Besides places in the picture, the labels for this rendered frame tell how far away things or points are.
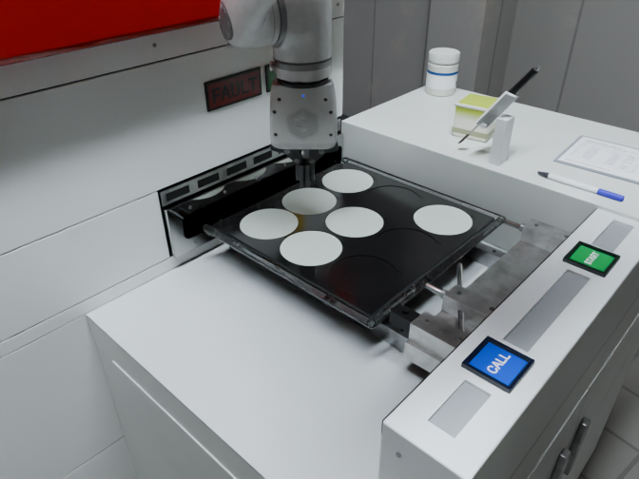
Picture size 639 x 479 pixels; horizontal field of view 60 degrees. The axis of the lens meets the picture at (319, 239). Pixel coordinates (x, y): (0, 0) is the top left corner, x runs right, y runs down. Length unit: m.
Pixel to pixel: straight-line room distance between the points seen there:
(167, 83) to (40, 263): 0.32
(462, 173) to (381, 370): 0.42
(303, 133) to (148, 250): 0.33
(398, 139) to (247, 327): 0.49
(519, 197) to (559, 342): 0.39
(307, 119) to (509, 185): 0.38
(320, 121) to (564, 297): 0.41
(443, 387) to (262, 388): 0.28
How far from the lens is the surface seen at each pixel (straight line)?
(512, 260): 0.93
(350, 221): 0.95
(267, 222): 0.95
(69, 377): 1.01
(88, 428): 1.10
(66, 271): 0.90
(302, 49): 0.78
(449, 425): 0.57
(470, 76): 2.68
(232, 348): 0.83
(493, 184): 1.03
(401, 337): 0.81
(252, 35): 0.74
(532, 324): 0.70
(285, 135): 0.84
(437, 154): 1.06
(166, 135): 0.91
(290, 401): 0.76
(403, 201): 1.02
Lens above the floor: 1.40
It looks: 33 degrees down
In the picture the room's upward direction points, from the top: straight up
